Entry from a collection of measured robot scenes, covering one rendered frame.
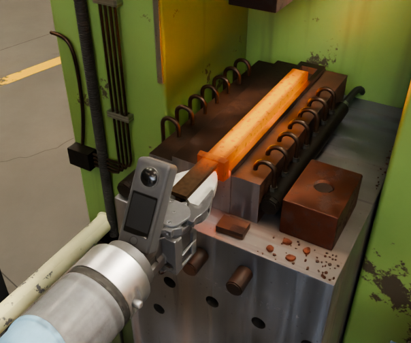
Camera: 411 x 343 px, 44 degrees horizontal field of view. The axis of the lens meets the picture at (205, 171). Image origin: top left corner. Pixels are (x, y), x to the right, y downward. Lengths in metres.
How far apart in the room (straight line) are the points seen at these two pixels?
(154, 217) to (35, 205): 1.77
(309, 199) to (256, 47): 0.55
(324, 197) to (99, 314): 0.37
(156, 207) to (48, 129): 2.29
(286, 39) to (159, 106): 0.36
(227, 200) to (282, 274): 0.14
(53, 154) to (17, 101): 0.64
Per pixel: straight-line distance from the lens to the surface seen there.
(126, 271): 0.60
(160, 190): 0.62
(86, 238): 1.21
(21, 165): 2.64
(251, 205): 0.79
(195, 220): 0.67
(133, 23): 0.94
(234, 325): 0.91
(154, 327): 1.06
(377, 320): 1.06
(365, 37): 1.13
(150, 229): 0.63
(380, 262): 0.96
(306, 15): 1.16
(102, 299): 0.57
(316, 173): 0.81
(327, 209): 0.75
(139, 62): 0.96
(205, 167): 0.74
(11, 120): 3.03
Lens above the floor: 1.46
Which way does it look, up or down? 37 degrees down
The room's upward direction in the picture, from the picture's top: straight up
